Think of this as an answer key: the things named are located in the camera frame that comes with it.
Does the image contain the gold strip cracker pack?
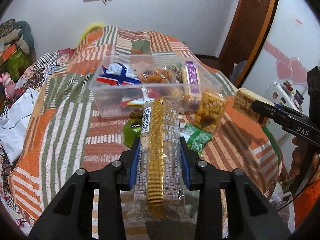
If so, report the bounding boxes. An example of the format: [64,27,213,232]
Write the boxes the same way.
[128,96,195,223]

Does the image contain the blue white snack bag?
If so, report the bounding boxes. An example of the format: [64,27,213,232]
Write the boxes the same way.
[96,62,141,86]

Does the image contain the purple-label wafer pack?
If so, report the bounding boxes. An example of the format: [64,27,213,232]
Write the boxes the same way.
[181,60,202,105]

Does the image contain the orange sleeve forearm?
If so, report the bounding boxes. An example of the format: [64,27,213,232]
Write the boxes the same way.
[293,179,319,228]

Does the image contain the right hand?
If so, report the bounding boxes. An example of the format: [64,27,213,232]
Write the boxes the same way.
[289,137,319,184]

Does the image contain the green patterned snack packet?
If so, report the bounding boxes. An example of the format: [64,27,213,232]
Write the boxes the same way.
[180,124,213,157]

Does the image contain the white cabinet with stickers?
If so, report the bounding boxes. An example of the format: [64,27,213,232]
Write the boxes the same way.
[243,0,319,115]

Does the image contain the rice cracker pack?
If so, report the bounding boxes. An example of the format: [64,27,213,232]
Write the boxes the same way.
[233,88,275,127]

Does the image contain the yellow white snack bag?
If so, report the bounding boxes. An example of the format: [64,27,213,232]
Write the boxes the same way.
[120,98,153,108]

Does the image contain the puffed corn snack bag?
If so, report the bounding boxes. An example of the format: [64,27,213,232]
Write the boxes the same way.
[194,90,227,134]

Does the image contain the clear plastic storage box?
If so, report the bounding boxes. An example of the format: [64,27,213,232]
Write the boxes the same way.
[89,53,222,118]

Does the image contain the patchwork striped blanket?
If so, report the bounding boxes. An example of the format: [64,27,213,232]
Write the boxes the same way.
[8,26,281,225]

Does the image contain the wooden door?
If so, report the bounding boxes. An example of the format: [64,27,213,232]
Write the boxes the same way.
[218,0,278,87]

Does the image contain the white plastic bag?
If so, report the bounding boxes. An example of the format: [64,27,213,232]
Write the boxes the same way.
[0,88,40,165]

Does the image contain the yellow-green pillow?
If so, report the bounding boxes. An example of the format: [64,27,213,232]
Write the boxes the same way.
[77,22,105,46]

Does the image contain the pink plush toy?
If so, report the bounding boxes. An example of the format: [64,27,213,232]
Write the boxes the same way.
[1,73,15,100]

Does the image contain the pile of clothes and boxes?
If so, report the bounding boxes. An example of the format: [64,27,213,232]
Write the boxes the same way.
[1,19,35,81]

